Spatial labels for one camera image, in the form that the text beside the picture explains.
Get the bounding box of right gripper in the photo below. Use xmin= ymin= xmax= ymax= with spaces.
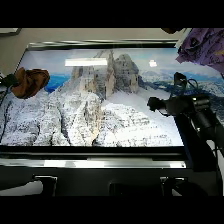
xmin=160 ymin=97 xmax=188 ymax=117

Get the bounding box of brown garment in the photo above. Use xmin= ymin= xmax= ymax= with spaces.
xmin=10 ymin=67 xmax=51 ymax=100

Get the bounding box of purple garment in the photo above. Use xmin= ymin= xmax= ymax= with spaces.
xmin=175 ymin=27 xmax=224 ymax=80

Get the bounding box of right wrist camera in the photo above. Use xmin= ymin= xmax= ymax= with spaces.
xmin=173 ymin=71 xmax=188 ymax=100

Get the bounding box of black cable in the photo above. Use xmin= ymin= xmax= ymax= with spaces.
xmin=185 ymin=77 xmax=202 ymax=98

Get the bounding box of silver frame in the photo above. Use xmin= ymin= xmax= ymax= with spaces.
xmin=0 ymin=151 xmax=224 ymax=197

